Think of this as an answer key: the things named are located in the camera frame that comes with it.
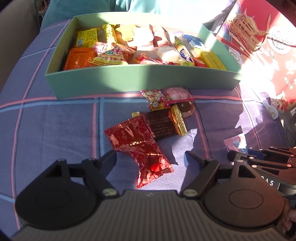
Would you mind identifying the pink white snack packet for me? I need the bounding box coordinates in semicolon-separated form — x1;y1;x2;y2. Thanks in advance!
223;133;248;154

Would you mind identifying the red crinkled snack packet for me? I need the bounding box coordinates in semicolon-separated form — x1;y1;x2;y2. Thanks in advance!
104;116;174;188

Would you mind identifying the red Skittles packet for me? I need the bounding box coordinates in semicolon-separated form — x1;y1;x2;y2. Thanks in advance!
131;53;170;65

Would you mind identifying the white jelly cup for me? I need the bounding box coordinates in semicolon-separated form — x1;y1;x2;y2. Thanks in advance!
154;46;182;63

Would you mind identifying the blue white snack packet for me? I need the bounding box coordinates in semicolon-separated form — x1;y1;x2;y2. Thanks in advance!
183;34;206;50

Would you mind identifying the orange yellow snack packet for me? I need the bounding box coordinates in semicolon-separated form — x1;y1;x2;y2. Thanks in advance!
115;24;137;42

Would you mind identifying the person's left hand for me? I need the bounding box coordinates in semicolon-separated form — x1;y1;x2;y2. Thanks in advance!
281;202;295;232

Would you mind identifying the brown chocolate ball candy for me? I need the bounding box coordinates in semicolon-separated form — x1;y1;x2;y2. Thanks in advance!
177;101;195;118

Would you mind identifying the dark red chocolate packet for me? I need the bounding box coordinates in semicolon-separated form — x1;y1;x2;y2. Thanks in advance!
132;105;188;141

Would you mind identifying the purple plaid tablecloth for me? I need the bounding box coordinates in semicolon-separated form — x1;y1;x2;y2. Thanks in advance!
1;20;288;237

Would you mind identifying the pink candy packet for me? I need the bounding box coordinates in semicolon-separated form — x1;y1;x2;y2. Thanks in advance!
164;87;193;103

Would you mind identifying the red floral candy packet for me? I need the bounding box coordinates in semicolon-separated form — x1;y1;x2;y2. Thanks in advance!
140;90;170;111

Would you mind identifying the green cardboard box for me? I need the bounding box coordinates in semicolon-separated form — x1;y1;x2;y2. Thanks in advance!
45;11;243;99

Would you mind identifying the small red packet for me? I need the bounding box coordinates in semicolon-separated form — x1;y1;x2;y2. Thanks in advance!
193;57;207;68

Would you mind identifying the yellow Winsun packet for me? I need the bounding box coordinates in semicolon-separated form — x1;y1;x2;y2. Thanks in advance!
200;51;227;71

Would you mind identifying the orange flat packet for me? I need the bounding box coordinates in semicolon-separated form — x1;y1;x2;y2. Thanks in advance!
63;48;97;71

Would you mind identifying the yellow green candy packet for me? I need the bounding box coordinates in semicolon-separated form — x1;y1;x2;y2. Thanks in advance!
174;36;195;66

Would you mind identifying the orange striped rice cracker packet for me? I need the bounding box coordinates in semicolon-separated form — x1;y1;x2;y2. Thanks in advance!
89;42;137;66

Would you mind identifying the red gift bag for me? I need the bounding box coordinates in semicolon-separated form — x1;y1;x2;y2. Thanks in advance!
202;1;295;113

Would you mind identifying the yellow biscuit packet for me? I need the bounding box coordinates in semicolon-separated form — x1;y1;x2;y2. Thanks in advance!
102;24;118;43
75;28;100;48

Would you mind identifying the red orange wrapper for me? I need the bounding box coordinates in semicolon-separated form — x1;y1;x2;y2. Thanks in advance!
149;25;171;47

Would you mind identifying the teal blanket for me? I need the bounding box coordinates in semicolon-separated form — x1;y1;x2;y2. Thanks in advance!
41;0;161;30

